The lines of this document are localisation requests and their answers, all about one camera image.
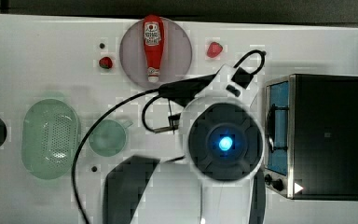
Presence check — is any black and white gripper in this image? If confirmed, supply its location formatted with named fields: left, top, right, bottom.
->
left=154, top=74, right=215, bottom=133

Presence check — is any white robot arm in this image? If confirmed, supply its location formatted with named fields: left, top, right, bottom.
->
left=103, top=65, right=266, bottom=224

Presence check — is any green mug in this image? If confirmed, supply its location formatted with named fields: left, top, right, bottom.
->
left=89, top=119, right=133, bottom=157

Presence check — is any grey round plate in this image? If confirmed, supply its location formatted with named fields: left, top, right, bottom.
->
left=119, top=18, right=192, bottom=90

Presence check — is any red strawberry with leaves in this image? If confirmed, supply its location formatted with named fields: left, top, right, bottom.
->
left=99, top=57, right=113, bottom=69

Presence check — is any red ketchup bottle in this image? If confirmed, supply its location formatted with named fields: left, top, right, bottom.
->
left=143, top=15, right=165, bottom=83

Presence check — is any green perforated colander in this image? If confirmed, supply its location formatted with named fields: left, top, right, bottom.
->
left=21, top=99, right=80, bottom=180

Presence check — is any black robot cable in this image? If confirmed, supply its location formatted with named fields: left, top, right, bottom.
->
left=71, top=49, right=267, bottom=224

